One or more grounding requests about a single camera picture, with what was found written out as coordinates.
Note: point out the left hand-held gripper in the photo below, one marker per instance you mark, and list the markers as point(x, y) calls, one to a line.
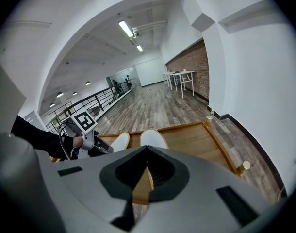
point(86, 121)

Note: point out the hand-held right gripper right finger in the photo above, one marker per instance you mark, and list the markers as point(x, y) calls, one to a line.
point(206, 190)

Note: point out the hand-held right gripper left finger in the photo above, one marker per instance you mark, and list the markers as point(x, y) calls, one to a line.
point(89, 178)

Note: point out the white slipper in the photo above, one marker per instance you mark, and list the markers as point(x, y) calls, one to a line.
point(152, 138)
point(121, 141)

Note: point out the person's left forearm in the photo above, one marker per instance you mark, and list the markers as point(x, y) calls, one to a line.
point(41, 137)

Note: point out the black metal railing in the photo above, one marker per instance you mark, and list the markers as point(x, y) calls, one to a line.
point(89, 101)

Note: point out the wooden trolley cart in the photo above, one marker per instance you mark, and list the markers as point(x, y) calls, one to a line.
point(191, 139)

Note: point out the black pendant lamp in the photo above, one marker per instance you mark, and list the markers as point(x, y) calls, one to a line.
point(52, 104)
point(75, 93)
point(88, 83)
point(60, 94)

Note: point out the clear plastic bottle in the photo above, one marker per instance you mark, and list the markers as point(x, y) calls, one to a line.
point(211, 111)

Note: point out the white table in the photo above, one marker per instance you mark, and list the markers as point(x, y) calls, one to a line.
point(172, 73)
point(165, 74)
point(184, 72)

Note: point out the long ceiling light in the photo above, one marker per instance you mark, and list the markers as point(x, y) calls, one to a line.
point(125, 28)
point(139, 48)

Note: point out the white ceiling fixture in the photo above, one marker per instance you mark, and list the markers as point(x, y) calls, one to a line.
point(136, 31)

